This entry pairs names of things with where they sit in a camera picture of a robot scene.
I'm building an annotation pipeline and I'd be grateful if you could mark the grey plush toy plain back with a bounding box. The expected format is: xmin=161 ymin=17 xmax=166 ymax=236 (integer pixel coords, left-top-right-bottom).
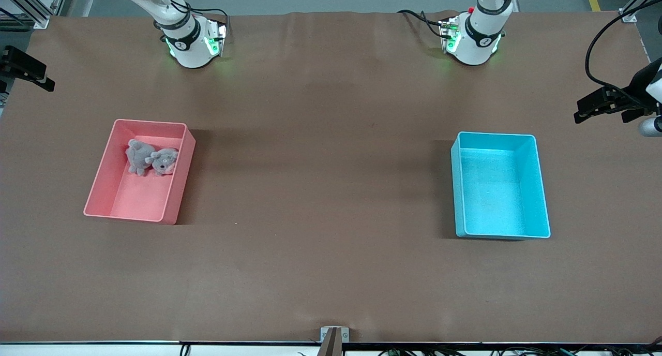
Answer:
xmin=126 ymin=139 xmax=157 ymax=176

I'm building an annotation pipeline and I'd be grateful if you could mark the grey plush toy with face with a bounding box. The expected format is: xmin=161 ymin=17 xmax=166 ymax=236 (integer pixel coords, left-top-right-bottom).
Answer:
xmin=145 ymin=148 xmax=179 ymax=177

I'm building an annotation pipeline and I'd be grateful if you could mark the blue plastic box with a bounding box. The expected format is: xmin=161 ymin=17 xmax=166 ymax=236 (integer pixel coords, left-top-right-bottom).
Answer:
xmin=450 ymin=131 xmax=551 ymax=240

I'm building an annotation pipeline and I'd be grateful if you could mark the pink plastic box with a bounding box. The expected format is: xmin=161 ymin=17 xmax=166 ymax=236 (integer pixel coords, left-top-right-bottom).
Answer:
xmin=83 ymin=118 xmax=197 ymax=226

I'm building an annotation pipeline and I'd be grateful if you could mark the brown table mat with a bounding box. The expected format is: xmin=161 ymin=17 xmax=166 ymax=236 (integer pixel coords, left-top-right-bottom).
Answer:
xmin=0 ymin=10 xmax=662 ymax=345

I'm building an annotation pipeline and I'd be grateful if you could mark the grey metal mat clamp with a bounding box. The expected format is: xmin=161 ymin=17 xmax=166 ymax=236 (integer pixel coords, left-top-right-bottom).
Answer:
xmin=320 ymin=326 xmax=350 ymax=356

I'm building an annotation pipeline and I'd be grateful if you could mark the aluminium frame post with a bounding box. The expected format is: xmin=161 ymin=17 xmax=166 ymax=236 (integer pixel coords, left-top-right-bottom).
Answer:
xmin=0 ymin=0 xmax=70 ymax=29
xmin=621 ymin=0 xmax=662 ymax=23

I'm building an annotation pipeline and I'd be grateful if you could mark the black right arm base cable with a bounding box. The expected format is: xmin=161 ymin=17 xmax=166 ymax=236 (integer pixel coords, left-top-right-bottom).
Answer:
xmin=152 ymin=0 xmax=229 ymax=36

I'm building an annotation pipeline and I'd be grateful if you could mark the black arm base cable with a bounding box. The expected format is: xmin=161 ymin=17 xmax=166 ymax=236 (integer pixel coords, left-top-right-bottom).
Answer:
xmin=152 ymin=0 xmax=229 ymax=36
xmin=397 ymin=8 xmax=446 ymax=38

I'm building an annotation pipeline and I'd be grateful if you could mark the black left arm base cable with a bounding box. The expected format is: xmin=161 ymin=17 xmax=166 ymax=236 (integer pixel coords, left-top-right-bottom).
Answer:
xmin=397 ymin=8 xmax=446 ymax=38

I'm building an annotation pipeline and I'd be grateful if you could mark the white table edge rail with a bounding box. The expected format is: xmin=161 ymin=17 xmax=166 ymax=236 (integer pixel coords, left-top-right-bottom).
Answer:
xmin=0 ymin=340 xmax=662 ymax=356

